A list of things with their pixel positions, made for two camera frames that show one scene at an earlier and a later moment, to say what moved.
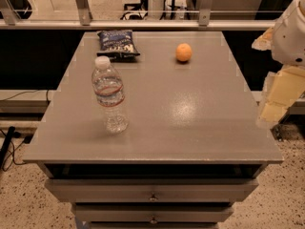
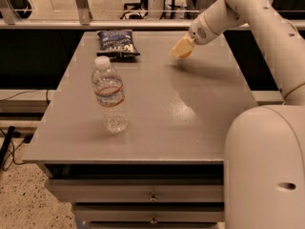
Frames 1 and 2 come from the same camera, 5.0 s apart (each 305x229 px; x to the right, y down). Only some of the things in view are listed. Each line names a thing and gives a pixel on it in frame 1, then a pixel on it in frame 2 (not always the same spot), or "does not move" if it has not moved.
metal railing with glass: x=144 y=7 does not move
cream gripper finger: x=281 y=90 -> x=190 y=37
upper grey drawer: x=152 y=190 does not move
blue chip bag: x=118 y=45 does not move
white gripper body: x=290 y=37 -> x=199 y=32
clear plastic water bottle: x=111 y=94 does not move
